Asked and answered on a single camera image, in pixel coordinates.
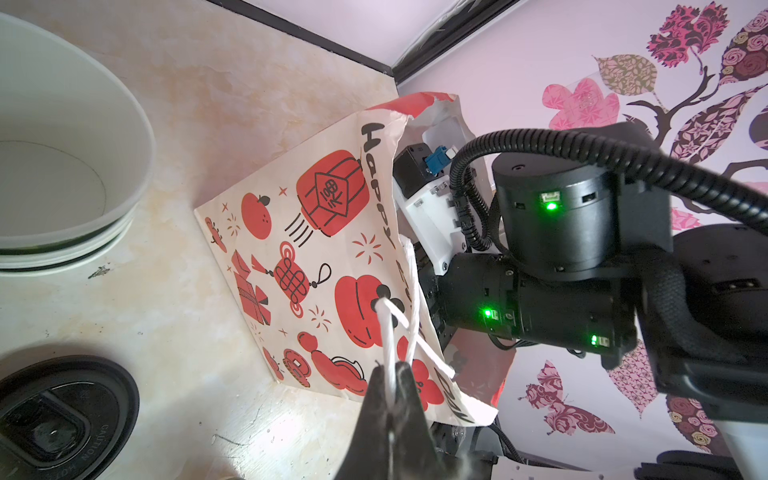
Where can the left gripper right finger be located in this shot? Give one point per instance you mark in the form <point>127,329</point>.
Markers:
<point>414,452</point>

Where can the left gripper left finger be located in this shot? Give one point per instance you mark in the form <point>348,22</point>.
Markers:
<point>368,455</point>

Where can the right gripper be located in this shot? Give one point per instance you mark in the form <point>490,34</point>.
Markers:
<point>485,293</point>

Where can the red white paper bag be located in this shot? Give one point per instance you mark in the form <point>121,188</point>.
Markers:
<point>311,242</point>

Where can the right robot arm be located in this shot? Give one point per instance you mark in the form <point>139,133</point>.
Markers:
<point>594,240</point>

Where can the stack of black lids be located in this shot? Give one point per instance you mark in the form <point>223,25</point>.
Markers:
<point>66,418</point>

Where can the stack of paper cups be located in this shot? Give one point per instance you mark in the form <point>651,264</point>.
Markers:
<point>77,153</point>

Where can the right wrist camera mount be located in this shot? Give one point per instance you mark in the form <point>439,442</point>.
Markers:
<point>422,193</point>

